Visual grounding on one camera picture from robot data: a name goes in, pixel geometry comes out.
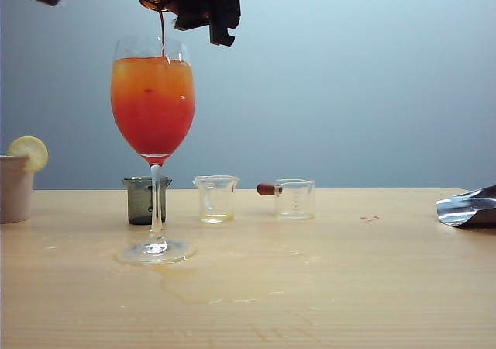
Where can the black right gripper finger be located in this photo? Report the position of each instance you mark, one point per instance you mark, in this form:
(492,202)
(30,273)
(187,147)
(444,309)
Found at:
(191,5)
(224,11)

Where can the clear measuring cup yellow residue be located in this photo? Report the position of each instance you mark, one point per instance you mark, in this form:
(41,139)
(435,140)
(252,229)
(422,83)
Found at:
(215,201)

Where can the white paper cup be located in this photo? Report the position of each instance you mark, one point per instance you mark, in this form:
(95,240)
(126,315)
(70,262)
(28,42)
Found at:
(13,190)

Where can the grey smoked measuring cup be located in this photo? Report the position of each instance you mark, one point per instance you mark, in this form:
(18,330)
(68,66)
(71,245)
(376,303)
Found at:
(137,201)

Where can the stemmed wine glass with drink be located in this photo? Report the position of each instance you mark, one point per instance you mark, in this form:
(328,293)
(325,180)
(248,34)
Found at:
(153,108)

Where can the lemon slice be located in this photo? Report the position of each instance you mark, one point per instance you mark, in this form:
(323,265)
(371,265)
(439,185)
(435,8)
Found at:
(31,153)

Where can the stainless steel scoop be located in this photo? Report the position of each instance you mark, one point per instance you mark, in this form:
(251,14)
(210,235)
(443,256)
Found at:
(469,207)

